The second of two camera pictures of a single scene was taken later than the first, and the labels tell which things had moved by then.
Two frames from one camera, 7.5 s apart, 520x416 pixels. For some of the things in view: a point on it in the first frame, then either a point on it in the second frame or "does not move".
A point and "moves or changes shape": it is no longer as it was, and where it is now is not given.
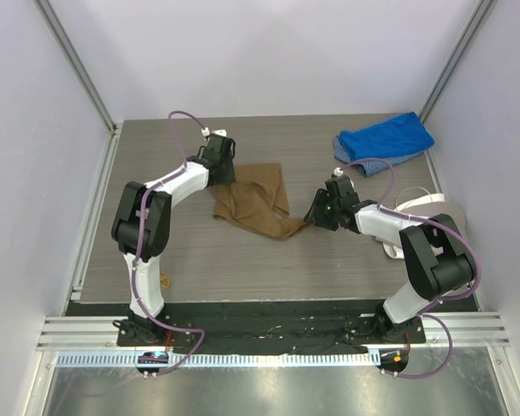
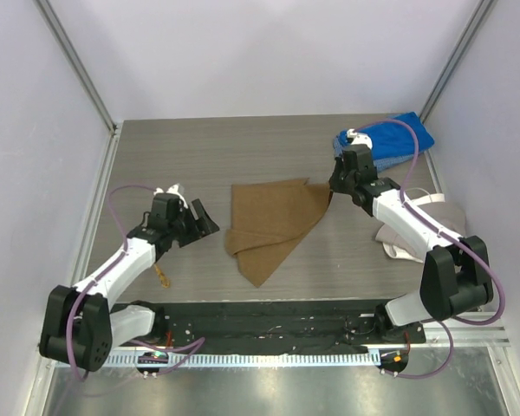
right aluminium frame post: [481, 10] does not move
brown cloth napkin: [256, 200] moves or changes shape
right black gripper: [315, 212] to [334, 185]
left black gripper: [229, 177] to [201, 226]
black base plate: [281, 328] does not move
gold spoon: [165, 281] does not move
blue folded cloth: [402, 133] does not move
